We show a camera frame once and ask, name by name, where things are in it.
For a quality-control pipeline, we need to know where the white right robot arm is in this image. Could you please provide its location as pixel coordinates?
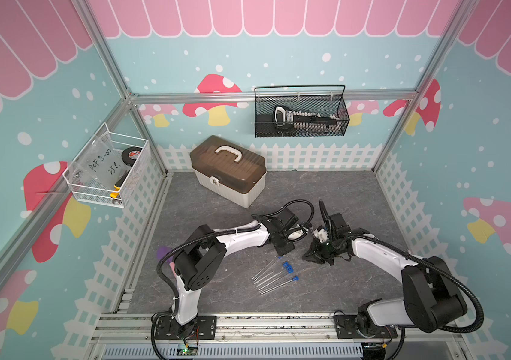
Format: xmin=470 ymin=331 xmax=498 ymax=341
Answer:
xmin=302 ymin=228 xmax=485 ymax=337

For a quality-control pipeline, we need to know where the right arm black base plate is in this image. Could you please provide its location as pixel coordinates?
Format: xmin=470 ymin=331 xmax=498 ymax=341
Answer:
xmin=332 ymin=311 xmax=398 ymax=341

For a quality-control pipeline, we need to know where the socket set in basket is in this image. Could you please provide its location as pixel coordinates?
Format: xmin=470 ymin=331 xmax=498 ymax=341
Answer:
xmin=273 ymin=106 xmax=341 ymax=134

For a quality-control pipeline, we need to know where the purple pink toy spatula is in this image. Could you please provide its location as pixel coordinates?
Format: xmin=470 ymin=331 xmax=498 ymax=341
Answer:
xmin=156 ymin=246 xmax=175 ymax=274

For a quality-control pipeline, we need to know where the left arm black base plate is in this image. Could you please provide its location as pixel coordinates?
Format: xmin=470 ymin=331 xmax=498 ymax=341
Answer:
xmin=152 ymin=313 xmax=217 ymax=341

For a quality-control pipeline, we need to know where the clear and mesh wall bin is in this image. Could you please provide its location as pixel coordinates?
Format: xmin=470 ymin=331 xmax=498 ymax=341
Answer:
xmin=63 ymin=123 xmax=150 ymax=209

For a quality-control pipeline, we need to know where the white box with brown lid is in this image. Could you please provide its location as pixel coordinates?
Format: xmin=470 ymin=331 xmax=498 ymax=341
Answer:
xmin=189 ymin=136 xmax=267 ymax=209

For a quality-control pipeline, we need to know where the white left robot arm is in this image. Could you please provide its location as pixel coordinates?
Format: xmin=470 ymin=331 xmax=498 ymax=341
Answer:
xmin=156 ymin=219 xmax=306 ymax=326

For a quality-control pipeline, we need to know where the black wire wall basket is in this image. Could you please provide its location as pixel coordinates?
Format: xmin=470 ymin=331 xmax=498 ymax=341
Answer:
xmin=253 ymin=85 xmax=349 ymax=138

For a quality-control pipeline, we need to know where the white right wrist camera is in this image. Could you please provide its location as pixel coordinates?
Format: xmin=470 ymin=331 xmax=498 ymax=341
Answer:
xmin=314 ymin=213 xmax=351 ymax=244

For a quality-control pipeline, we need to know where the black tape roll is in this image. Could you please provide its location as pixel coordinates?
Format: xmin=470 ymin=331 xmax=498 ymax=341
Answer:
xmin=121 ymin=146 xmax=142 ymax=167

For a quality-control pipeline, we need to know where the yellow black utility knife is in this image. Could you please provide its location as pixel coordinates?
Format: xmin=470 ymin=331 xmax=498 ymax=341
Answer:
xmin=110 ymin=171 xmax=129 ymax=199

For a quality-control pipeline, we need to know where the aluminium front rail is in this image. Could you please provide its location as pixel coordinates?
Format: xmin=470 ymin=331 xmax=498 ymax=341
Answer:
xmin=88 ymin=312 xmax=468 ymax=347

